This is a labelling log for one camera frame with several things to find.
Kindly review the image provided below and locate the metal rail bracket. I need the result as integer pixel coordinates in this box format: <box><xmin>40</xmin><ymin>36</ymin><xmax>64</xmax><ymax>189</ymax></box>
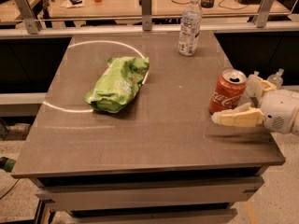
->
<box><xmin>253</xmin><ymin>0</ymin><xmax>275</xmax><ymax>28</ymax></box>
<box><xmin>15</xmin><ymin>0</ymin><xmax>41</xmax><ymax>35</ymax></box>
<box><xmin>140</xmin><ymin>0</ymin><xmax>152</xmax><ymax>31</ymax></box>

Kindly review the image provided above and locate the red coke can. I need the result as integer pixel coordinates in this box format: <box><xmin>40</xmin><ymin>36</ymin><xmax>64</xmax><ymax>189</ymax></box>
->
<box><xmin>209</xmin><ymin>68</ymin><xmax>247</xmax><ymax>114</ymax></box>

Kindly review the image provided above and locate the metal rail bracket middle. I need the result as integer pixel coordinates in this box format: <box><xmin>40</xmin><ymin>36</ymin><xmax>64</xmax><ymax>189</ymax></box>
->
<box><xmin>140</xmin><ymin>0</ymin><xmax>152</xmax><ymax>31</ymax></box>

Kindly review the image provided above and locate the metal rail bracket left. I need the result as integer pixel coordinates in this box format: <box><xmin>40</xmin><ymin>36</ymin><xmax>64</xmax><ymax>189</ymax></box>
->
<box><xmin>15</xmin><ymin>0</ymin><xmax>41</xmax><ymax>35</ymax></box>

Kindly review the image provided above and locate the clear plastic water bottle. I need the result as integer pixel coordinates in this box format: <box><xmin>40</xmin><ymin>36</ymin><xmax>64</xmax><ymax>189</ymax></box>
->
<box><xmin>178</xmin><ymin>0</ymin><xmax>202</xmax><ymax>56</ymax></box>

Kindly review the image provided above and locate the metal rail bracket right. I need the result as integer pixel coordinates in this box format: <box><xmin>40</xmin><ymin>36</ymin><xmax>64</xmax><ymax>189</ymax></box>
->
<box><xmin>253</xmin><ymin>0</ymin><xmax>275</xmax><ymax>28</ymax></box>

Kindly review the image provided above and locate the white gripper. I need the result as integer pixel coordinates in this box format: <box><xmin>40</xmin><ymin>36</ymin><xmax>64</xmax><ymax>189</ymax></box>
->
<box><xmin>211</xmin><ymin>75</ymin><xmax>299</xmax><ymax>134</ymax></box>

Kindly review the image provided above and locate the grey cabinet drawer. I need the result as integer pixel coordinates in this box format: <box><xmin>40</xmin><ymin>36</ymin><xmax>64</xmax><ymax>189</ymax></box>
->
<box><xmin>37</xmin><ymin>176</ymin><xmax>263</xmax><ymax>211</ymax></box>

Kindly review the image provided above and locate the green chip bag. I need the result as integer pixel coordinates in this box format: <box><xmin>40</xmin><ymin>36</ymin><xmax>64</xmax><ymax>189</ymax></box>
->
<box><xmin>84</xmin><ymin>57</ymin><xmax>150</xmax><ymax>113</ymax></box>

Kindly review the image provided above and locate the black mesh pen holder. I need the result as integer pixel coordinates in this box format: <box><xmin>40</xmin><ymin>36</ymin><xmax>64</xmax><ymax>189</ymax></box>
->
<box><xmin>201</xmin><ymin>0</ymin><xmax>215</xmax><ymax>8</ymax></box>

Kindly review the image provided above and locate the small clear bottle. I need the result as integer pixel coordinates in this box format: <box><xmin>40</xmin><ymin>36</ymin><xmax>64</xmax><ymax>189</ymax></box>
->
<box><xmin>267</xmin><ymin>68</ymin><xmax>284</xmax><ymax>89</ymax></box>

